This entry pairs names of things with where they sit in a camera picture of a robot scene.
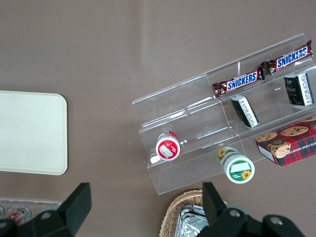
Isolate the red plaid cookie box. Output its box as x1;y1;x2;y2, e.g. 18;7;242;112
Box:
255;115;316;168

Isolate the foil wrapped sandwich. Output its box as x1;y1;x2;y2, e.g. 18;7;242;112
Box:
175;204;210;237

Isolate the clear acrylic tiered display stand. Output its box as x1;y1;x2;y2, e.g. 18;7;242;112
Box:
132;33;316;196

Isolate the clear plastic bin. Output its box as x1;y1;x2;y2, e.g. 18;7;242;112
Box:
0;198;62;223

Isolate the black and white snack packet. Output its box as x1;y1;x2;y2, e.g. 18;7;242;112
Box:
283;72;316;107
231;95;260;128

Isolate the Snickers chocolate bar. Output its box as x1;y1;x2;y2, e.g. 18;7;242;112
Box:
260;39;314;76
212;70;266;99

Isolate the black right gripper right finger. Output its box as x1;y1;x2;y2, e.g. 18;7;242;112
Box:
198;182;307;237

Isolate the cream plastic tray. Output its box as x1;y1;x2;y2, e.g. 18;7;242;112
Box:
0;90;68;176

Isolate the red and silver can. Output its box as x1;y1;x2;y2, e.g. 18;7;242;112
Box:
8;206;32;226

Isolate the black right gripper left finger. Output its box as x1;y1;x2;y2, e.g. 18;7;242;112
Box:
0;182;92;237

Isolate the red strawberry yogurt cup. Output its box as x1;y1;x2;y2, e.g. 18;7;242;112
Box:
155;130;181;161

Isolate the green sunflower print cup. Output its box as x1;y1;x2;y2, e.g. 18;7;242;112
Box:
217;147;255;184

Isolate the woven wicker basket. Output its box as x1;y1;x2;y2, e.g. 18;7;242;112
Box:
159;189;228;237

